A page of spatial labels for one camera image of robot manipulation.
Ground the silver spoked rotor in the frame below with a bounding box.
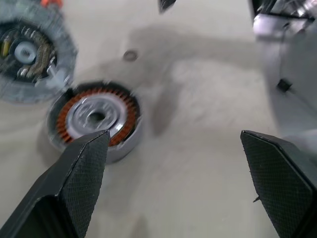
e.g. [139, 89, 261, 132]
[65, 96, 128, 140]

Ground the small metal washer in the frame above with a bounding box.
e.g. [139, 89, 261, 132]
[123, 50, 139, 61]

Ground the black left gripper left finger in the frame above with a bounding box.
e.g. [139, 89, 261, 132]
[0, 130, 111, 238]

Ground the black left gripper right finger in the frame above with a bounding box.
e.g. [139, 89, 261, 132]
[240, 130, 317, 238]

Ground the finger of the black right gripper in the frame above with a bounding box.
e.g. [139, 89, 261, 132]
[158, 0, 178, 14]

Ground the silver round motor housing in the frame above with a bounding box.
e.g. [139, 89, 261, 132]
[46, 80, 144, 164]

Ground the silver hinged motor lid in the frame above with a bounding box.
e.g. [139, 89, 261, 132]
[0, 0, 80, 107]

